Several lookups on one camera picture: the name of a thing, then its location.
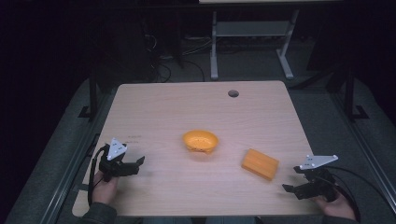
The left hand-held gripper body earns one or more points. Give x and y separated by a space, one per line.
112 166

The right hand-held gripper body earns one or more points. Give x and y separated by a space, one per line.
319 185

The orange rectangular block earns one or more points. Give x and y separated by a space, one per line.
260 164

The orange bowl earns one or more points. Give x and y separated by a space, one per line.
200 141

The person's left hand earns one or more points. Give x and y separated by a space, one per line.
104 189

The person's right hand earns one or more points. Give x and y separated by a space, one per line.
337 207

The black metal stand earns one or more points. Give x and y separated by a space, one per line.
92 93
349 93

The white metal stand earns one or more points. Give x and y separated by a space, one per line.
250 28

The grey metal rail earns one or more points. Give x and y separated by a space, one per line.
73 165
365 146

